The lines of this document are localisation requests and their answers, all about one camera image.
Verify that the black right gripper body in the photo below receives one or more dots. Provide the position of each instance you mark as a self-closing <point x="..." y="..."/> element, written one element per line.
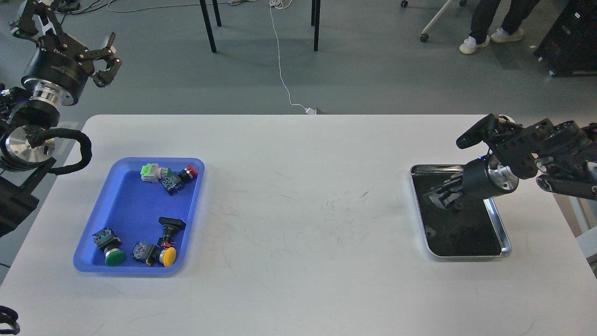
<point x="486" y="177"/>

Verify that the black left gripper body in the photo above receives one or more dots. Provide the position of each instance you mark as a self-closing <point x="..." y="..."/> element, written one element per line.
<point x="55" y="78"/>

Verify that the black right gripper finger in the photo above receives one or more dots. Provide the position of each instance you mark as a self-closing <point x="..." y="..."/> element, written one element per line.
<point x="452" y="187"/>
<point x="446" y="204"/>

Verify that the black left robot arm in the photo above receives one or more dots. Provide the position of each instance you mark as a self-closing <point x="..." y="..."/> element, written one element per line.
<point x="29" y="130"/>

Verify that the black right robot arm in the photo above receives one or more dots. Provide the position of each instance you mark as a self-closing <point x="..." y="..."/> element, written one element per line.
<point x="562" y="159"/>

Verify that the silver metal tray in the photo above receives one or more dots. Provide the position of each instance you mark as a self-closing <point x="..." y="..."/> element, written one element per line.
<point x="476" y="232"/>

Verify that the black table leg left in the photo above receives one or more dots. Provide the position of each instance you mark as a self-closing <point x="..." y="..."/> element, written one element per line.
<point x="207" y="21"/>

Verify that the black table leg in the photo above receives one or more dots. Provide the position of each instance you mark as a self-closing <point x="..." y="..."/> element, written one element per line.
<point x="315" y="22"/>
<point x="207" y="21"/>

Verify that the white chair base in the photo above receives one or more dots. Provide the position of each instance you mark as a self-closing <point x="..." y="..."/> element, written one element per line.
<point x="424" y="36"/>

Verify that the blue plastic tray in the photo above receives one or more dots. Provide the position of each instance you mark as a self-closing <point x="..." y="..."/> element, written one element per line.
<point x="131" y="208"/>

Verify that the black equipment case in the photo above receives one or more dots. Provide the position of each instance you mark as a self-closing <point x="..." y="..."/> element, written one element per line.
<point x="570" y="46"/>

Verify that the black table leg right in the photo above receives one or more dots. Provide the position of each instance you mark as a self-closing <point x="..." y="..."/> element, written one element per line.
<point x="315" y="22"/>

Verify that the green white push button switch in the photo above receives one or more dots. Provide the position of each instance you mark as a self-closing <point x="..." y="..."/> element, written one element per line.
<point x="153" y="173"/>

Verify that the red push button switch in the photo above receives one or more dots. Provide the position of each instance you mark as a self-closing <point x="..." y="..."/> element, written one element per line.
<point x="174" y="182"/>

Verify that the green round push button switch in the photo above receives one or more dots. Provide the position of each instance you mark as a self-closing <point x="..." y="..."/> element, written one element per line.
<point x="109" y="244"/>

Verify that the black square push button switch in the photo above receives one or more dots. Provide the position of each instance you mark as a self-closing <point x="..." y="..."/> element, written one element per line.
<point x="170" y="226"/>

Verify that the yellow round push button switch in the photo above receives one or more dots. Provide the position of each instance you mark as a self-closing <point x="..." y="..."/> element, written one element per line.
<point x="152" y="254"/>

